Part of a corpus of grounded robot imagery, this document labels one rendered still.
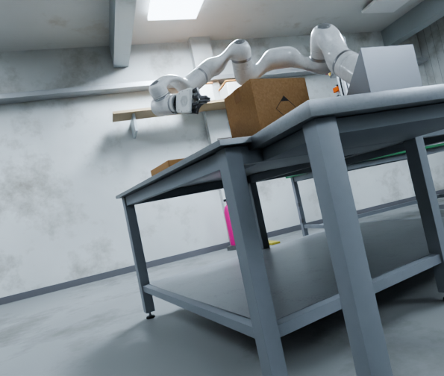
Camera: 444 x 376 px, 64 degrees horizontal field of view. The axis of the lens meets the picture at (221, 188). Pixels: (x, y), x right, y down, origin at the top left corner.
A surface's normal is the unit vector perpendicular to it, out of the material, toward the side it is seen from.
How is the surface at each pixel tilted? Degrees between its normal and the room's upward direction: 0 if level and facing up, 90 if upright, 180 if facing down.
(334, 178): 90
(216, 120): 90
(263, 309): 90
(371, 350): 90
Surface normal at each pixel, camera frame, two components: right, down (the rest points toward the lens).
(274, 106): 0.45, -0.13
